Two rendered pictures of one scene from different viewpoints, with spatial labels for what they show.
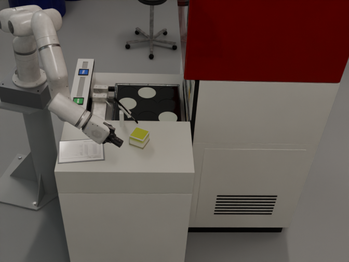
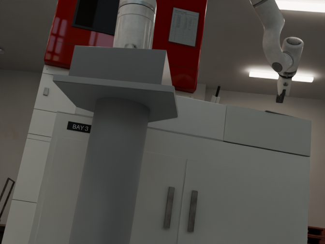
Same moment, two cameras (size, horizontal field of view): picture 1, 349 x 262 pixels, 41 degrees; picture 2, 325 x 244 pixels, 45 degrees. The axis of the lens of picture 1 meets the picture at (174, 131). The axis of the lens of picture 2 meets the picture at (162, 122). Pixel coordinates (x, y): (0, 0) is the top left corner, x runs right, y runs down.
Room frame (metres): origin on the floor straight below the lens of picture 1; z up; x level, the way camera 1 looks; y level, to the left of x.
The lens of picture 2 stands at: (2.05, 1.94, 0.46)
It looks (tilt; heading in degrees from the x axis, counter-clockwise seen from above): 16 degrees up; 267
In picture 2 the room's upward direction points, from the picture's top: 8 degrees clockwise
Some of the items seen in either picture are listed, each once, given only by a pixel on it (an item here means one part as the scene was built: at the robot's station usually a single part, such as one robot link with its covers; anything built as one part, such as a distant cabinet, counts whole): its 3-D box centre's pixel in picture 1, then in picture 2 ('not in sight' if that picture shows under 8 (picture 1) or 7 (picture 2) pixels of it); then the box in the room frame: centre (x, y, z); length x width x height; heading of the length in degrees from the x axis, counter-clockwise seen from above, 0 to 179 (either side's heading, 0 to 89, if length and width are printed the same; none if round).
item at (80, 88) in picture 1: (81, 96); (151, 112); (2.01, 0.52, 0.89); 0.55 x 0.09 x 0.14; 5
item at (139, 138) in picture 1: (139, 138); not in sight; (1.60, 0.16, 1.00); 0.07 x 0.07 x 0.07; 69
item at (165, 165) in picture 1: (126, 155); (239, 145); (1.58, 0.22, 0.89); 0.62 x 0.35 x 0.14; 95
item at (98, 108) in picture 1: (98, 110); not in sight; (1.94, 0.42, 0.87); 0.36 x 0.08 x 0.03; 5
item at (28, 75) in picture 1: (27, 64); (133, 40); (2.11, 0.83, 1.02); 0.19 x 0.19 x 0.18
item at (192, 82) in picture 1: (188, 66); (114, 114); (2.19, -0.05, 1.02); 0.81 x 0.03 x 0.40; 5
